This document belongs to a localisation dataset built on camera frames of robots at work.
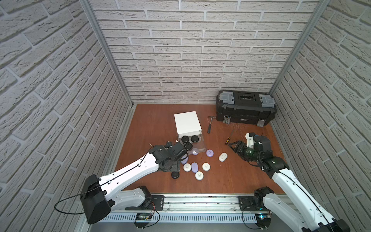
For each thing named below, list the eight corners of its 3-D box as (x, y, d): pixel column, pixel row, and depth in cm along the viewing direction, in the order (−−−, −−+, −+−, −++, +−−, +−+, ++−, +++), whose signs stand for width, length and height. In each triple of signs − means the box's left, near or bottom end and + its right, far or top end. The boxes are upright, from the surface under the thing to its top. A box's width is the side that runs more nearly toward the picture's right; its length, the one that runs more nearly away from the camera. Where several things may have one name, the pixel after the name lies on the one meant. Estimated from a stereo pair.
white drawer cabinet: (179, 145, 98) (178, 134, 86) (176, 126, 108) (174, 113, 97) (200, 141, 100) (202, 130, 88) (195, 123, 111) (196, 110, 99)
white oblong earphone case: (218, 161, 90) (219, 160, 88) (217, 153, 93) (218, 152, 92) (227, 161, 90) (228, 160, 88) (226, 153, 93) (227, 152, 92)
